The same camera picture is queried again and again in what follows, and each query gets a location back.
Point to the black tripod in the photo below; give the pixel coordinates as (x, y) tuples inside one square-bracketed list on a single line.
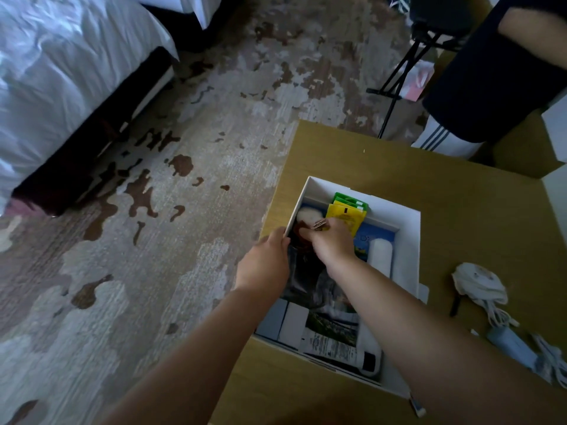
[(401, 79)]

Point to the white roll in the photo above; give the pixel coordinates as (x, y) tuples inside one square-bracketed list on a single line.
[(381, 258)]

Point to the person's left fingers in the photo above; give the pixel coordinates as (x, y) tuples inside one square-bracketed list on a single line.
[(280, 241)]

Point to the small grey box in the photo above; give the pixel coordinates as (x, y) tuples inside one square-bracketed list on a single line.
[(271, 320)]

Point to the dark bed base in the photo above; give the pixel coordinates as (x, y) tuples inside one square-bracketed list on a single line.
[(84, 154)]

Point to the blue printed packet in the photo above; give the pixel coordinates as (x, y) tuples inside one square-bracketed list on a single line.
[(367, 245)]

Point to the person's right forearm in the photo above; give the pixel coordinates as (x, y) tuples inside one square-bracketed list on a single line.
[(421, 340)]

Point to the green packet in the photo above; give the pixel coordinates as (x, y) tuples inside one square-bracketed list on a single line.
[(350, 201)]

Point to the small white box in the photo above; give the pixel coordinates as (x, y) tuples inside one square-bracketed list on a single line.
[(294, 325)]

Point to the yellow packet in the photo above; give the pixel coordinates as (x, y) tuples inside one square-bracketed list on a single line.
[(345, 213)]

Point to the white cardboard box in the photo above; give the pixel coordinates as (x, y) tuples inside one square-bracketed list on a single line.
[(405, 243)]

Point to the another person's forearm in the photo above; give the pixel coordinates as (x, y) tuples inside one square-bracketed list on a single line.
[(536, 33)]

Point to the person's right thumb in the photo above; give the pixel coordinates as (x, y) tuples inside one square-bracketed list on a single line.
[(306, 233)]

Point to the round white item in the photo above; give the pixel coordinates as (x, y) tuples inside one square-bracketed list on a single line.
[(305, 215)]

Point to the dark plastic bag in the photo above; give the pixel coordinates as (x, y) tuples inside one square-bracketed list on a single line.
[(310, 278)]

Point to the white tube with picture label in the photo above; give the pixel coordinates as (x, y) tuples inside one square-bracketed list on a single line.
[(336, 340)]

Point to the small brown item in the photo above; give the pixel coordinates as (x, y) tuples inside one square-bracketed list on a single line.
[(320, 224)]

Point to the person's left forearm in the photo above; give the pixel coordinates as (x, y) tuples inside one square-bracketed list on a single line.
[(190, 362)]

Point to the pink bag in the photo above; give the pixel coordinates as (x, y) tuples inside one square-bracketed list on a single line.
[(418, 81)]

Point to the person's left hand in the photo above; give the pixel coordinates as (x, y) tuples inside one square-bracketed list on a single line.
[(261, 269)]

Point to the light blue device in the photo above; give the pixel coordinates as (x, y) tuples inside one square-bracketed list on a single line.
[(511, 345)]

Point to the white duvet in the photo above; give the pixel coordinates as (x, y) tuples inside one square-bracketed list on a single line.
[(66, 75), (190, 4)]

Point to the small white item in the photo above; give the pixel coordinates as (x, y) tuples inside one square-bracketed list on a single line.
[(417, 407)]

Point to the person's right hand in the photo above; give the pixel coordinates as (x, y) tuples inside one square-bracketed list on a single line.
[(334, 245)]

